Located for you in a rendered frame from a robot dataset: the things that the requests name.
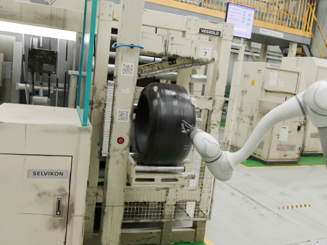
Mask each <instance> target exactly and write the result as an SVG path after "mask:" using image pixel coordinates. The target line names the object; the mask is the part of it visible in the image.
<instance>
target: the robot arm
mask: <svg viewBox="0 0 327 245"><path fill-rule="evenodd" d="M306 115H309V117H310V120H311V123H312V124H313V125H314V126H315V127H317V129H318V134H319V138H320V143H321V147H322V151H323V156H324V160H325V164H326V169H327V80H322V81H318V82H315V83H313V84H312V85H310V86H309V87H308V89H306V90H305V91H303V92H301V93H299V94H297V95H296V96H294V97H292V98H291V99H289V100H288V101H286V102H284V103H283V104H281V105H280V106H278V107H276V108H275V109H273V110H271V111H270V112H269V113H267V114H266V115H265V116H264V117H263V118H262V119H261V121H260V122H259V123H258V125H257V126H256V128H255V129H254V131H253V132H252V134H251V135H250V137H249V138H248V140H247V141H246V143H245V144H244V146H243V147H242V148H241V149H240V150H239V151H237V152H234V153H230V152H228V151H221V149H220V146H219V143H218V141H217V140H216V139H215V138H214V137H213V136H211V135H210V134H208V133H206V132H204V131H203V130H202V129H199V128H197V127H195V126H194V125H189V124H188V123H187V122H185V121H184V120H182V122H181V133H186V134H187V135H188V137H189V139H190V141H191V142H192V143H193V145H194V147H195V148H196V150H197V152H198V153H199V154H200V156H201V157H202V158H203V160H204V162H205V164H206V166H207V168H208V169H209V171H210V172H211V174H212V175H213V176H214V177H215V178H216V179H218V180H220V181H227V180H229V179H231V178H232V176H233V172H234V171H233V170H235V168H236V166H237V165H238V164H239V163H241V162H243V161H244V160H245V159H247V158H248V157H249V156H250V155H251V154H252V153H253V151H254V150H255V149H256V147H257V146H258V145H259V144H260V142H261V141H262V140H263V138H264V137H265V136H266V134H267V133H268V132H269V130H270V129H271V128H272V127H273V126H274V125H276V124H277V123H279V122H281V121H285V120H289V119H293V118H298V117H303V116H306Z"/></svg>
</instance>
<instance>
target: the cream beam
mask: <svg viewBox="0 0 327 245"><path fill-rule="evenodd" d="M214 45H215V43H214V42H209V41H202V40H196V39H190V38H184V37H177V36H171V35H163V34H156V33H150V32H143V31H142V33H141V43H140V46H142V47H144V49H140V53H141V54H143V55H151V56H158V57H165V58H168V57H173V58H177V59H183V60H191V61H198V62H212V60H213V53H214ZM201 46H203V47H209V48H212V50H211V57H210V58H202V57H199V56H200V47H201Z"/></svg>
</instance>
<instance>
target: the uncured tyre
mask: <svg viewBox="0 0 327 245"><path fill-rule="evenodd" d="M191 97H192V96H191V94H190V93H189V92H188V90H187V89H186V88H185V87H183V86H181V85H176V84H168V83H158V82H154V83H150V84H148V85H147V86H146V87H145V88H143V90H142V92H141V94H140V97H139V100H138V103H137V108H136V115H135V129H134V136H135V147H136V152H137V155H138V157H139V159H140V160H141V161H142V162H143V163H144V164H147V165H167V164H171V165H179V164H181V163H182V162H183V161H184V160H185V159H186V158H187V157H188V155H189V153H190V151H191V149H192V146H193V143H192V142H191V141H190V139H189V137H188V135H187V134H186V133H181V122H182V120H184V121H185V122H187V123H188V124H189V125H194V126H196V110H195V105H193V104H192V101H191ZM163 139H164V140H163ZM171 139H173V140H171ZM187 144H189V146H188V149H187V150H184V146H185V145H187Z"/></svg>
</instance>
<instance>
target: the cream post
mask: <svg viewBox="0 0 327 245"><path fill-rule="evenodd" d="M144 4H145V0H121V2H120V13H119V23H118V34H117V46H118V45H122V44H128V45H130V44H134V45H138V46H140V43H141V33H142V23H143V14H144ZM139 52H140V48H137V47H134V48H133V49H131V48H130V47H126V46H122V47H118V48H116V56H115V66H114V76H115V75H116V80H115V79H113V81H114V82H115V83H116V84H115V85H113V86H114V88H113V93H112V94H113V96H112V97H113V99H112V106H111V107H112V109H111V114H110V115H111V118H112V120H110V129H109V130H110V131H109V141H108V142H109V143H108V145H109V146H108V151H109V155H108V156H106V166H105V177H104V187H103V198H102V209H101V222H100V230H99V241H98V245H120V236H121V227H122V219H123V210H124V200H125V191H126V181H127V164H128V158H129V148H130V139H131V128H132V119H133V110H134V100H135V90H136V81H137V71H138V62H139ZM122 62H123V63H132V64H134V71H133V76H129V75H121V71H122ZM122 88H129V89H130V90H129V93H124V92H122ZM118 109H121V110H129V120H128V122H118V121H117V112H118ZM120 138H122V139H123V142H122V143H119V141H118V140H119V139H120Z"/></svg>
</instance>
